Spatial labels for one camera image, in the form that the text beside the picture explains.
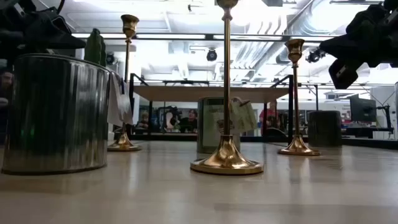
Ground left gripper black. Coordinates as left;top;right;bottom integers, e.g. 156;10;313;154
0;0;87;54

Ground large shiny metal can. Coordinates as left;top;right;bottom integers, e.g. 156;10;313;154
1;53;111;175

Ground wooden shelf with black legs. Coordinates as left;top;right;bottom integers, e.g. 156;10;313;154
127;73;295;147

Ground metal can with paper label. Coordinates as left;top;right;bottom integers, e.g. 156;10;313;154
197;96;242;154

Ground black computer monitor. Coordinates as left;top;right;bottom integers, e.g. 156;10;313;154
349;94;377;123

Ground large brass candlestick holder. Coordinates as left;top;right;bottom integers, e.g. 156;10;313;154
190;0;264;175

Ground white paper tag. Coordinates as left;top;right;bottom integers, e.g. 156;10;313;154
106;70;134;128

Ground dark ribbed metal can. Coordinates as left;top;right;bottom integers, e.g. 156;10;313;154
307;110;343;148

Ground person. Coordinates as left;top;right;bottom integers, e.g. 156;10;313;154
136;111;150;130
178;108;199;134
0;70;15;108
259;100;282;136

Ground black table edge frame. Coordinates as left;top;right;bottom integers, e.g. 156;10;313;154
113;132;398;151

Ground black desk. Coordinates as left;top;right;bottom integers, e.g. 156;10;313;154
341;126;395;140

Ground green printed paper tag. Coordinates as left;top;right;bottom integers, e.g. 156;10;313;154
231;96;259;134

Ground short brass candlestick holder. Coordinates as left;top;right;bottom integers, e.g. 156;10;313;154
277;38;322;156

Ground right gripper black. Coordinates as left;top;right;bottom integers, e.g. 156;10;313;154
319;0;398;90

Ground tall slim brass candlestick holder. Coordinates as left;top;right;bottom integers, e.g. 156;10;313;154
107;14;142;152

